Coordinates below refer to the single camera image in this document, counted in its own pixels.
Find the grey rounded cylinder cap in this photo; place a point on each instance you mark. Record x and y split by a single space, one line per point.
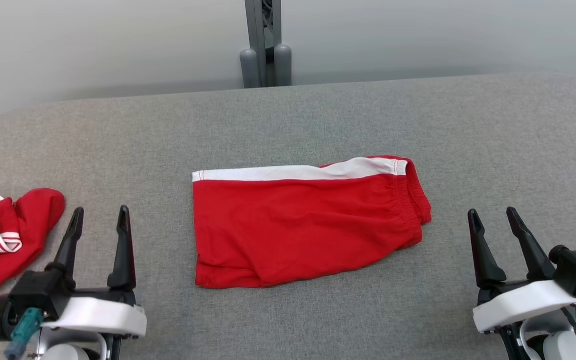
249 70
283 65

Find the grey metal post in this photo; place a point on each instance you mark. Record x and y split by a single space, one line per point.
255 30

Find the red white polo shirt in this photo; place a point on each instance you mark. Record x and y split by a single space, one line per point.
3 250

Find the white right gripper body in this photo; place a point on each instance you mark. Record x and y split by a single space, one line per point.
523 302

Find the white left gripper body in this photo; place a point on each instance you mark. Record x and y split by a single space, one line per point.
103 315

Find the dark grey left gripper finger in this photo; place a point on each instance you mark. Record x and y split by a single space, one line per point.
124 250
70 240

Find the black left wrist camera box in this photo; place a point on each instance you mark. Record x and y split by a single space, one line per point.
33 292

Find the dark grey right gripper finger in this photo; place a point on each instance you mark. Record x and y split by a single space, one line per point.
483 260
533 255

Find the red shorts with white stripe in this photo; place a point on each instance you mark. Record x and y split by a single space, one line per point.
298 230

